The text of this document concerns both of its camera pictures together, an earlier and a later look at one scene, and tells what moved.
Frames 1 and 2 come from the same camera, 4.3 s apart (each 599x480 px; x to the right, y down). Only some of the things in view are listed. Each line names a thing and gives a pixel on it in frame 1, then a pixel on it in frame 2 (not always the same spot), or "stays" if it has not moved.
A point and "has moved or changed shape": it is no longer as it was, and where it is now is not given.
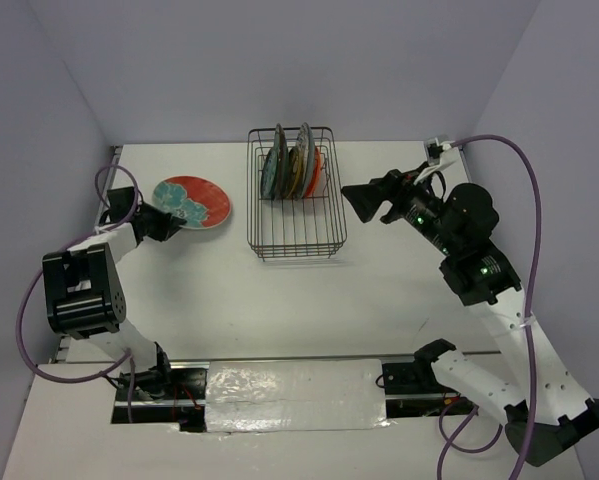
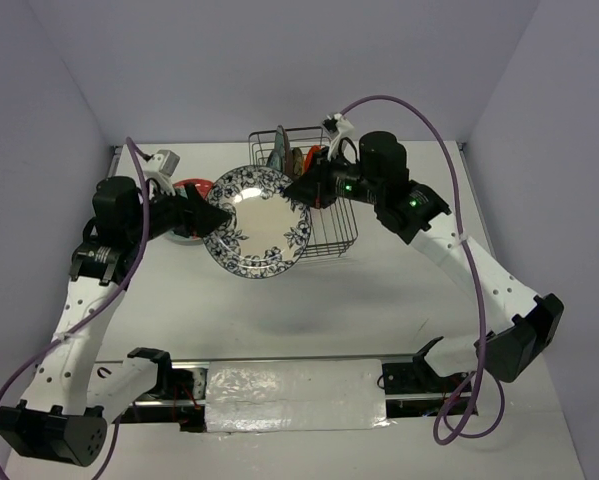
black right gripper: x=394 y=186 to x=312 y=188
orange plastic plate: x=310 y=191 has moved or changed shape
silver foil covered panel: x=243 y=396 stays
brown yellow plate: x=296 y=173 stays
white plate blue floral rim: x=310 y=159 to x=268 y=231
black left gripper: x=167 y=222 to x=194 y=214
